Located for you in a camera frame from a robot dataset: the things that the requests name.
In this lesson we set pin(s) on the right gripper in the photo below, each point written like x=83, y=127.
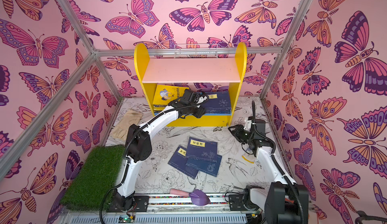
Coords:
x=239, y=132

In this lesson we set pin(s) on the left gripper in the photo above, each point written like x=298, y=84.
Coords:
x=200, y=113

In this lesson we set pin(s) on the yellow cartoon book bottom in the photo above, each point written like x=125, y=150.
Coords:
x=164, y=94

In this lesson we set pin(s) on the navy blue book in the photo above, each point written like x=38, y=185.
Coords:
x=204, y=150
x=179, y=162
x=218, y=102
x=207, y=167
x=218, y=113

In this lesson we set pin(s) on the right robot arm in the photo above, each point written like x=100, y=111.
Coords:
x=286, y=202

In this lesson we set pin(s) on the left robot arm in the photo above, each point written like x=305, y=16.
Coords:
x=138, y=146

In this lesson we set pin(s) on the yellow pink blue bookshelf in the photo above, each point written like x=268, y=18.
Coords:
x=152, y=72

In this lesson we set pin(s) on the purple pink trowel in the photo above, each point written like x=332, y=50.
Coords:
x=193, y=196

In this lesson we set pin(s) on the green artificial grass mat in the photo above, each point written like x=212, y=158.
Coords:
x=98, y=175

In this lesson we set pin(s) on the green circuit board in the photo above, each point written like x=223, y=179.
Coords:
x=126, y=219

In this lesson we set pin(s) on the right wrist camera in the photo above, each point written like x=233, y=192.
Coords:
x=247, y=124

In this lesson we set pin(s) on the white slotted cable duct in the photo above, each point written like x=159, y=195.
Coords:
x=183, y=219

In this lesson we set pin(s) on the aluminium mounting rail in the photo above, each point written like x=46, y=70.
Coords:
x=168, y=203

